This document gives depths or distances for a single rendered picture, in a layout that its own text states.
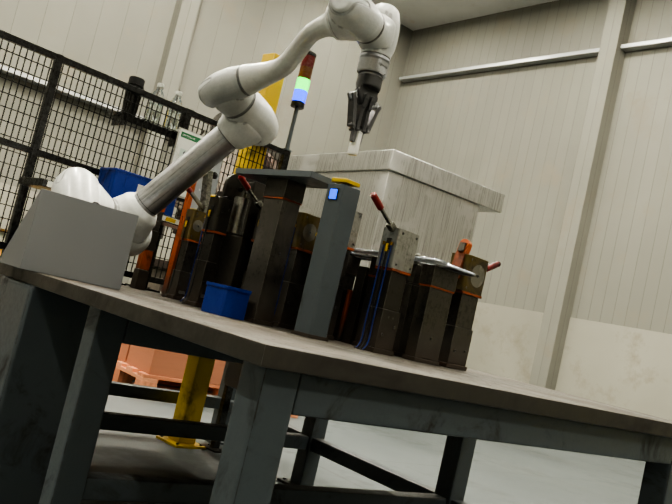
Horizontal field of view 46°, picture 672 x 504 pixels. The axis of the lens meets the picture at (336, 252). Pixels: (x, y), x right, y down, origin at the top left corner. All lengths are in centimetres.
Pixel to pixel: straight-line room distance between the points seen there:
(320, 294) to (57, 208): 85
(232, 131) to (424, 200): 456
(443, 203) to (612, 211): 563
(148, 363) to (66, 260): 280
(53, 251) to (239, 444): 123
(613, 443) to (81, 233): 164
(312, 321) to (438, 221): 508
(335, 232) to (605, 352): 1005
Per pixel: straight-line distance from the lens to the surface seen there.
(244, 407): 144
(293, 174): 234
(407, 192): 697
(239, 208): 278
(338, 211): 222
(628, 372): 1187
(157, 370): 525
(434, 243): 720
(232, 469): 146
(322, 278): 220
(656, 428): 234
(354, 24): 221
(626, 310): 1204
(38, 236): 250
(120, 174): 335
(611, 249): 1238
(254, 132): 268
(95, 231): 255
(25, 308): 247
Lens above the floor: 77
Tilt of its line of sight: 5 degrees up
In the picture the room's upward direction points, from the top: 13 degrees clockwise
